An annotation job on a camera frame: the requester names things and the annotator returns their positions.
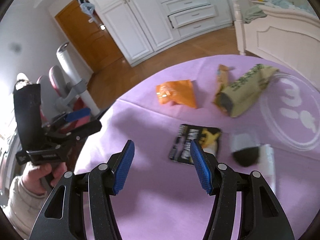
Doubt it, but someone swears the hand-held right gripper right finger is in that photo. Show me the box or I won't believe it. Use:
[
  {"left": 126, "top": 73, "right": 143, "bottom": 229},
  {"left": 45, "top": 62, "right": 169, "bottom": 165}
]
[{"left": 190, "top": 140, "right": 295, "bottom": 240}]

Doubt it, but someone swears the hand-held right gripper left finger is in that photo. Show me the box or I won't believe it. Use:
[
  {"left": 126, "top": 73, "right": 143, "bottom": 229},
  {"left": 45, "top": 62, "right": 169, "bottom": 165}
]
[{"left": 29, "top": 139, "right": 135, "bottom": 240}]

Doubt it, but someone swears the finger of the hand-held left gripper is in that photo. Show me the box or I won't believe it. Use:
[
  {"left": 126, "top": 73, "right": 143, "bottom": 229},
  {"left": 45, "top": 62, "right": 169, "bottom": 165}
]
[
  {"left": 49, "top": 108, "right": 91, "bottom": 128},
  {"left": 42, "top": 119, "right": 102, "bottom": 143}
]

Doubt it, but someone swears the black trash bin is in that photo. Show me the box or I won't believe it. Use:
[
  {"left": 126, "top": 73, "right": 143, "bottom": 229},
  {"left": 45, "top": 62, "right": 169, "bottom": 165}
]
[{"left": 96, "top": 104, "right": 114, "bottom": 124}]

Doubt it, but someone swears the black and yellow packet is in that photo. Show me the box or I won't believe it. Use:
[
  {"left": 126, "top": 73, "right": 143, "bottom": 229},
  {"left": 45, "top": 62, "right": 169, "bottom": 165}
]
[{"left": 169, "top": 124, "right": 223, "bottom": 167}]

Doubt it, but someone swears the person's left forearm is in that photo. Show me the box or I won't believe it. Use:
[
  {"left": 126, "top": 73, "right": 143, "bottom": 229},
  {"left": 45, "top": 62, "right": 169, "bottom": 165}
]
[{"left": 5, "top": 175, "right": 50, "bottom": 239}]

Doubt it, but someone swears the person's left hand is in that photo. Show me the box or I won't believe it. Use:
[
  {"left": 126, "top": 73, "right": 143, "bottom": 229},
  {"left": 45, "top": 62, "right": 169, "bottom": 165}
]
[{"left": 21, "top": 162, "right": 67, "bottom": 195}]

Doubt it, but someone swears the pink and grey chair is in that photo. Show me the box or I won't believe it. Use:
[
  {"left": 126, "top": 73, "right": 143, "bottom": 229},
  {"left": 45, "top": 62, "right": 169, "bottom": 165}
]
[{"left": 36, "top": 65, "right": 88, "bottom": 130}]

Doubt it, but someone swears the white plush toy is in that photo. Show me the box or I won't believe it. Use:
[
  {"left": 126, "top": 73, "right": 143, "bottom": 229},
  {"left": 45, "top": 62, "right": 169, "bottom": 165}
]
[{"left": 15, "top": 72, "right": 30, "bottom": 90}]

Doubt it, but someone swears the white and black wrapper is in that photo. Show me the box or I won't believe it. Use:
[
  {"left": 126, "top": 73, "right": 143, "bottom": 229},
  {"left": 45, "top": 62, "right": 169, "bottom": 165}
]
[{"left": 229, "top": 132, "right": 277, "bottom": 193}]

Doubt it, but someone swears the purple tablecloth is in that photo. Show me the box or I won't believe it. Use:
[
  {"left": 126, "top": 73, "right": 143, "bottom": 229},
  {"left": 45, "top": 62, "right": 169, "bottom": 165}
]
[{"left": 74, "top": 54, "right": 320, "bottom": 240}]

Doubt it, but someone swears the white tower fan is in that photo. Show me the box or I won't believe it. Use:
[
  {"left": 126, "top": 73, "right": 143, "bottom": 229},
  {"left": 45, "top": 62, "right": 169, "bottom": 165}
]
[{"left": 56, "top": 42, "right": 100, "bottom": 117}]

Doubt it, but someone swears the wooden door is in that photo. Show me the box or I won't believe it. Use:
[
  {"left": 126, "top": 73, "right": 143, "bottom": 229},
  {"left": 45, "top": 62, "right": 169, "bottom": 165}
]
[{"left": 54, "top": 0, "right": 125, "bottom": 74}]

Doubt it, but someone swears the orange snack packet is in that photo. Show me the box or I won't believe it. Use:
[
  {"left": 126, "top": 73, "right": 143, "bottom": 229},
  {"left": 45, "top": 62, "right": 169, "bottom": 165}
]
[{"left": 156, "top": 79, "right": 198, "bottom": 109}]

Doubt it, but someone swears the yellow green snack packet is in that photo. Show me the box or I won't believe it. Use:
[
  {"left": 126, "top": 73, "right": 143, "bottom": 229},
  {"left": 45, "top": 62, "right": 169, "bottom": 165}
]
[{"left": 213, "top": 64, "right": 279, "bottom": 118}]

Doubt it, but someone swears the narrow orange wrapper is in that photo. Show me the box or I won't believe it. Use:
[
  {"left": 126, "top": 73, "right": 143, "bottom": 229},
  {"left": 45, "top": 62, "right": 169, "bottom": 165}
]
[{"left": 215, "top": 64, "right": 235, "bottom": 93}]

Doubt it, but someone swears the white wardrobe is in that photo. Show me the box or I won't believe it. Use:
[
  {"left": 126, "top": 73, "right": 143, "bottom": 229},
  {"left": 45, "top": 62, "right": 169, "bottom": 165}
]
[{"left": 75, "top": 0, "right": 234, "bottom": 67}]

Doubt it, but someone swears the blue plastic bag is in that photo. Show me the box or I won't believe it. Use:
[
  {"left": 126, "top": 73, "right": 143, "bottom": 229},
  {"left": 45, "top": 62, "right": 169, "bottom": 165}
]
[{"left": 77, "top": 0, "right": 96, "bottom": 22}]

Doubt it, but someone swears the open white drawer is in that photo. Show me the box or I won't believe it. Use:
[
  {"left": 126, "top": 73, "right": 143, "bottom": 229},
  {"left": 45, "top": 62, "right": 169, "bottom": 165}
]
[{"left": 168, "top": 4, "right": 217, "bottom": 28}]

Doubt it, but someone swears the green cloth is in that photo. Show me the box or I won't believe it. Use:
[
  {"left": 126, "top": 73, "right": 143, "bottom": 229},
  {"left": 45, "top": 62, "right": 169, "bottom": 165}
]
[{"left": 242, "top": 5, "right": 267, "bottom": 24}]

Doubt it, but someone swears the light blue bedding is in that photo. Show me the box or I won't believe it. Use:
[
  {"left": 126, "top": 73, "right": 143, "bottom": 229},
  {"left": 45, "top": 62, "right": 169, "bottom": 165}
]
[{"left": 265, "top": 0, "right": 315, "bottom": 10}]

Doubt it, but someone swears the white bed frame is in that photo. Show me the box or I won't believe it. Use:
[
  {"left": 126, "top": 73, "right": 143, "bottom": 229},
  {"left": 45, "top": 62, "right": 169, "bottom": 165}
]
[{"left": 230, "top": 0, "right": 320, "bottom": 85}]

